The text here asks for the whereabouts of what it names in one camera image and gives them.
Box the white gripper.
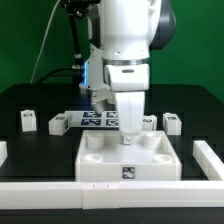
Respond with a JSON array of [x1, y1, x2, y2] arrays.
[[115, 91, 145, 145]]

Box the white square tabletop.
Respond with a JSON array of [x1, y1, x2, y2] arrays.
[[75, 130, 182, 182]]

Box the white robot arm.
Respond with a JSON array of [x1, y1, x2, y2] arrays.
[[80, 0, 176, 145]]

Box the white fiducial marker sheet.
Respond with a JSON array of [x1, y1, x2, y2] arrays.
[[66, 111, 118, 128]]

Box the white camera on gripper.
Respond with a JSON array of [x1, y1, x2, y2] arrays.
[[104, 64, 149, 92]]

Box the black cable bundle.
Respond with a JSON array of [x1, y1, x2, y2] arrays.
[[35, 65, 84, 84]]

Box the white obstacle fence wall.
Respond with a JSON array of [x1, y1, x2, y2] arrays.
[[0, 140, 224, 209]]

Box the white cable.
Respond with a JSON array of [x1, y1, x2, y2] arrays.
[[30, 0, 63, 84]]

